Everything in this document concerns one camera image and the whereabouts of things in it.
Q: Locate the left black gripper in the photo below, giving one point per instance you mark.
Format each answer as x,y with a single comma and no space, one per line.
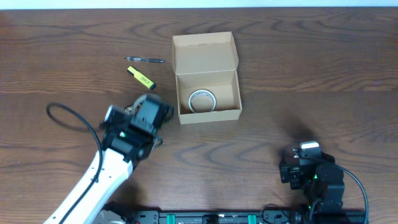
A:
162,122

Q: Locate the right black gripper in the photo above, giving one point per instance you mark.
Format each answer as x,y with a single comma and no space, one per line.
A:
292,170

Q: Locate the clear tape roll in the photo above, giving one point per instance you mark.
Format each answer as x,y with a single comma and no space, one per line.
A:
141,99

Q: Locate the yellow highlighter marker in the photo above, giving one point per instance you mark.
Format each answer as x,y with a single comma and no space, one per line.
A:
141,78

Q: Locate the beige masking tape roll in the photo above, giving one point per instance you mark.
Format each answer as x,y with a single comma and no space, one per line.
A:
202,101

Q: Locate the brown cardboard box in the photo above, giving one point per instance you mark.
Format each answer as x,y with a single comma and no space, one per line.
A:
207,62

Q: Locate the yellow correction tape dispenser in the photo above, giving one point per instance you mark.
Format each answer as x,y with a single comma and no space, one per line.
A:
131,109

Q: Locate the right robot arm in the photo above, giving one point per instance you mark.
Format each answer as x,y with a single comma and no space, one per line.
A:
321,183

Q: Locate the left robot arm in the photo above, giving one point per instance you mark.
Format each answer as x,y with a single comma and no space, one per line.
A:
105,174

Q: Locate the black ballpoint pen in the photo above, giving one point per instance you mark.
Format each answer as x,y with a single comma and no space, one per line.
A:
142,59

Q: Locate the black mounting rail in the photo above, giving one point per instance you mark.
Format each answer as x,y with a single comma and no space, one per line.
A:
270,214

